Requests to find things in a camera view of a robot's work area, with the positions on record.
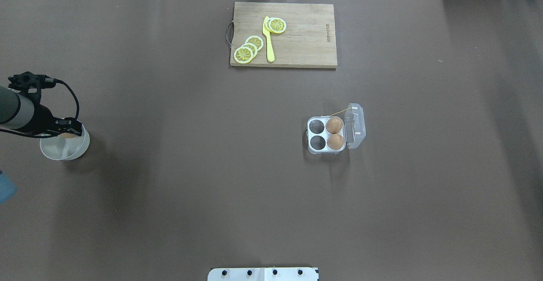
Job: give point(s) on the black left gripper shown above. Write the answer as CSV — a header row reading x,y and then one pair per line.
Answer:
x,y
43,120

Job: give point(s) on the brown egg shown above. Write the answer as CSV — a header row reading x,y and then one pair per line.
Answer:
x,y
68,135
335,142
334,125

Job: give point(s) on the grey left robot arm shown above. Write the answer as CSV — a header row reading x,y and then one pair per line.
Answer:
x,y
21,116

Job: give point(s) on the clear plastic egg box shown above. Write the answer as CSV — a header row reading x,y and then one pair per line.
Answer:
x,y
353,132

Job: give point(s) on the white round bowl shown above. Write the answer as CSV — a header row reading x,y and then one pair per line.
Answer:
x,y
60,148

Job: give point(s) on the blue object at left edge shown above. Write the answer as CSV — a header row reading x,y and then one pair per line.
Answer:
x,y
7,187

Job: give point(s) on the lemon slice lower of row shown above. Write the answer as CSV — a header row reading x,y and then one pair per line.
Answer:
x,y
242,55

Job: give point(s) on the lemon slice middle of row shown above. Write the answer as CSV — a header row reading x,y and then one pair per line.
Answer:
x,y
253,48

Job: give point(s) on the yellow plastic knife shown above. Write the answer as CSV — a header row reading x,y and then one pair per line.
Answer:
x,y
270,56

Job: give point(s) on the lemon slice under top slice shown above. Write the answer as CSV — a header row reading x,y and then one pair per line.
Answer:
x,y
266,25

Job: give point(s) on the lemon slice near knife top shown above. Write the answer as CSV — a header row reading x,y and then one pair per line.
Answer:
x,y
277,25

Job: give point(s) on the wooden cutting board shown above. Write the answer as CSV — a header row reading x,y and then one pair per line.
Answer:
x,y
309,40

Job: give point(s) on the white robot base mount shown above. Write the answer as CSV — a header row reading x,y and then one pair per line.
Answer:
x,y
264,274

